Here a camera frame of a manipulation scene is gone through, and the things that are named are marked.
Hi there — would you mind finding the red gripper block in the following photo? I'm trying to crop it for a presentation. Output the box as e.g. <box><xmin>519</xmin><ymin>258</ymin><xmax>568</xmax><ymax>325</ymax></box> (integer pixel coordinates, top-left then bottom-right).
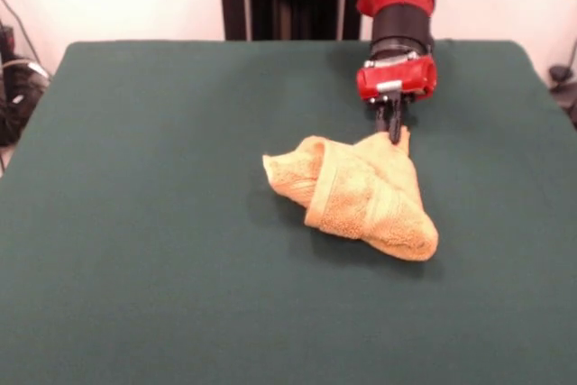
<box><xmin>355</xmin><ymin>56</ymin><xmax>438</xmax><ymax>147</ymax></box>

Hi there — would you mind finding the orange terry towel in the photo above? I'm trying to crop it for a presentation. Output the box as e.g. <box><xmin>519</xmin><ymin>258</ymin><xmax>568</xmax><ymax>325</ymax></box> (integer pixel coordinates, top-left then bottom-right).
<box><xmin>262</xmin><ymin>125</ymin><xmax>440</xmax><ymax>262</ymax></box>

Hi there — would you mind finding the dark green table cloth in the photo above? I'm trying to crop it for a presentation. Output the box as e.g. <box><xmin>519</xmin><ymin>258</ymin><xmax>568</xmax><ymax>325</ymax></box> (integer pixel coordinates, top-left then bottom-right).
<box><xmin>0</xmin><ymin>40</ymin><xmax>577</xmax><ymax>385</ymax></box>

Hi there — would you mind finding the black cable bundle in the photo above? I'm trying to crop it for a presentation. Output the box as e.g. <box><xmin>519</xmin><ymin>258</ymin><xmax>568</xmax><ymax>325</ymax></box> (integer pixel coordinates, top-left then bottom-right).
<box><xmin>0</xmin><ymin>0</ymin><xmax>51</xmax><ymax>148</ymax></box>

